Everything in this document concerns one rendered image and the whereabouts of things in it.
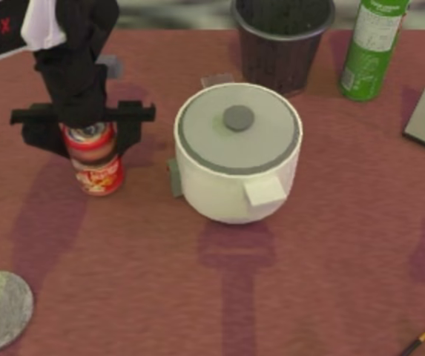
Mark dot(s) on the red soda can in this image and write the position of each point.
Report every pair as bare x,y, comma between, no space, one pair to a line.
99,174

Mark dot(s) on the gray pot lid with knob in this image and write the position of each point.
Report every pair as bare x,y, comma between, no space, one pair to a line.
234,137

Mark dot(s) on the gray white cooking pot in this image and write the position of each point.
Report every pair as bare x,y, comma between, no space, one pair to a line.
227,193

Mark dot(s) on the black plastic bucket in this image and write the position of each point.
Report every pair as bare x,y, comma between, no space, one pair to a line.
280,44

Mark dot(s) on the green spray can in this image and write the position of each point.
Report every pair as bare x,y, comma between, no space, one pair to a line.
369,48

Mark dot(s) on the reddish brown tablecloth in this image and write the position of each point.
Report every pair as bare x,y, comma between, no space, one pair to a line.
160,282

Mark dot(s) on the pencil with orange tip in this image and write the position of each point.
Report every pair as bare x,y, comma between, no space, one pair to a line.
420,339

